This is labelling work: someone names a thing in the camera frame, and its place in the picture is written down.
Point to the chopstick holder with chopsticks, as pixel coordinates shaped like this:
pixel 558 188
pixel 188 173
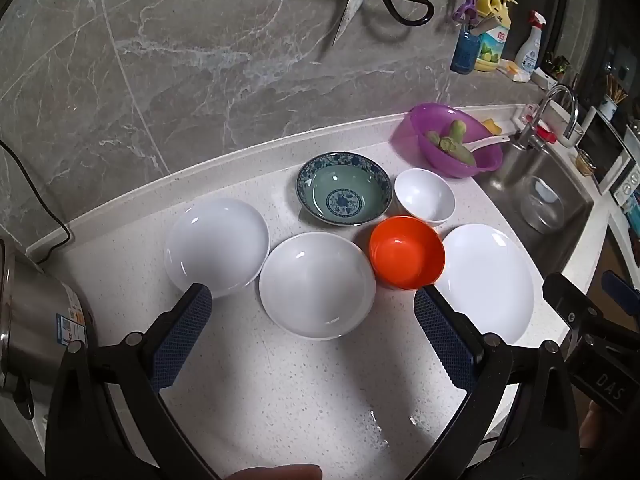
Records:
pixel 612 100

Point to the small white bowl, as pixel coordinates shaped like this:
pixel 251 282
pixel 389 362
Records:
pixel 425 195

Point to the purple plastic basin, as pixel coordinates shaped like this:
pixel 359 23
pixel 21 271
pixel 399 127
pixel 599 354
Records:
pixel 440 122

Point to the small potted plant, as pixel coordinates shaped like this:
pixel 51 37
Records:
pixel 557 66

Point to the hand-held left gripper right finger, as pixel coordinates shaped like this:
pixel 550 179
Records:
pixel 445 335

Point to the white microwave oven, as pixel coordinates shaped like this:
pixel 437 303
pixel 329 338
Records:
pixel 612 160

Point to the blue patterned ceramic bowl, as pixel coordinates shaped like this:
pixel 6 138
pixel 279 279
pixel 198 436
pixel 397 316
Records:
pixel 345 195

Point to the white plate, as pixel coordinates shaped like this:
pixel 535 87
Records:
pixel 317 285
pixel 492 280
pixel 215 245

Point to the yellow detergent bottle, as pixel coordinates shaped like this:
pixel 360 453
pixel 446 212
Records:
pixel 492 35

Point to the stainless steel sink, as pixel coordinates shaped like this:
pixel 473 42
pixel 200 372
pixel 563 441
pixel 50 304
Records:
pixel 535 195

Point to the clear glass bowl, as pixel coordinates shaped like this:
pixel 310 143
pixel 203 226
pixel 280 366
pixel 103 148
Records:
pixel 542 202

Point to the blue sponge holder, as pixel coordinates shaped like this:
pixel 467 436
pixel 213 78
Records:
pixel 465 50

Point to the white ladle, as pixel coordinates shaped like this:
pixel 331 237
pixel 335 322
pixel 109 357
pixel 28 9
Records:
pixel 492 141

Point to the yellow sponge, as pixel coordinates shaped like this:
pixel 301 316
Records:
pixel 491 125

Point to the green vegetable stalks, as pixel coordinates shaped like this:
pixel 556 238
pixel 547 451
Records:
pixel 457 140

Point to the chrome faucet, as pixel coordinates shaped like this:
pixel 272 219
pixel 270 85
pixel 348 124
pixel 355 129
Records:
pixel 550 110

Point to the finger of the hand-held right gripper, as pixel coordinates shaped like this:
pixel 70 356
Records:
pixel 622 287
pixel 572 300

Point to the packaged white sponge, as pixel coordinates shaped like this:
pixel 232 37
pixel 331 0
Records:
pixel 515 71

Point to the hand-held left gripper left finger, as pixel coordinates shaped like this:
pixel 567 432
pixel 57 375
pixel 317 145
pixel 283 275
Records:
pixel 177 332

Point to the person's left hand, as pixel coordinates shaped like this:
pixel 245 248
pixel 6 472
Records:
pixel 280 473

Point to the stainless steel cooker pot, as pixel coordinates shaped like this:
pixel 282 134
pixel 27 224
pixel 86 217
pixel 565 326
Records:
pixel 37 330

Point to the white spray bottle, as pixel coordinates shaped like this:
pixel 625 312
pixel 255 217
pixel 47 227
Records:
pixel 530 45

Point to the orange plastic bowl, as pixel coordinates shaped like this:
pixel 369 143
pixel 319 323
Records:
pixel 407 255

